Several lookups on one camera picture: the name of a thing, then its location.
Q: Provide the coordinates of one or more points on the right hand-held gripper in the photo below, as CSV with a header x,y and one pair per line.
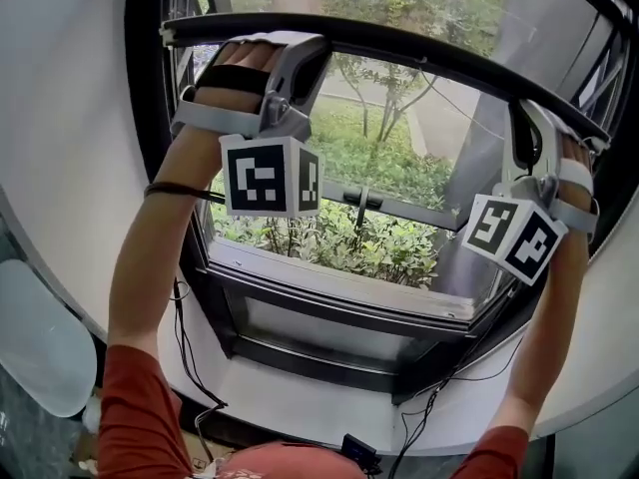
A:
x,y
514,237

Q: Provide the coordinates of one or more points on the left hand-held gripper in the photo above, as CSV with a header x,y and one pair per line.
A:
x,y
259,177

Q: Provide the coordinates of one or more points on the dark-framed awning window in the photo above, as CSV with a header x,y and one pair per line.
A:
x,y
399,43

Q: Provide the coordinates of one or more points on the person's right forearm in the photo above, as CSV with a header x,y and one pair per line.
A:
x,y
544,342

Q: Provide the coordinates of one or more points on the person's left forearm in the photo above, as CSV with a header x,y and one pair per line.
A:
x,y
150,247

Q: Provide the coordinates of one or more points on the open glass window sash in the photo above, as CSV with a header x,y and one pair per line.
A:
x,y
414,216

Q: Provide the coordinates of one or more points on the person's right hand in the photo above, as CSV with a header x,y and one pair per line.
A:
x,y
576,175

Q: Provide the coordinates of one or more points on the person's left hand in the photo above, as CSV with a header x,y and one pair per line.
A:
x,y
234,60

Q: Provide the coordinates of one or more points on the green shrub hedge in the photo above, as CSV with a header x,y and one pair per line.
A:
x,y
324,247

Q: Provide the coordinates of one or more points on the black waist device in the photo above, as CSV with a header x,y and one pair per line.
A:
x,y
359,449

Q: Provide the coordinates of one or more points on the white bathtub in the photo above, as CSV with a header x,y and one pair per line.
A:
x,y
40,342

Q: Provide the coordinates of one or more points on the person's red shirt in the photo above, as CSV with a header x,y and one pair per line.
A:
x,y
135,417

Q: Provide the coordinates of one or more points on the grey rounded pouch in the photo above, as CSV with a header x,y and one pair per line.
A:
x,y
91,414

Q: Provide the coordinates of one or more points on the black window frame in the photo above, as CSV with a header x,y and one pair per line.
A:
x,y
145,93

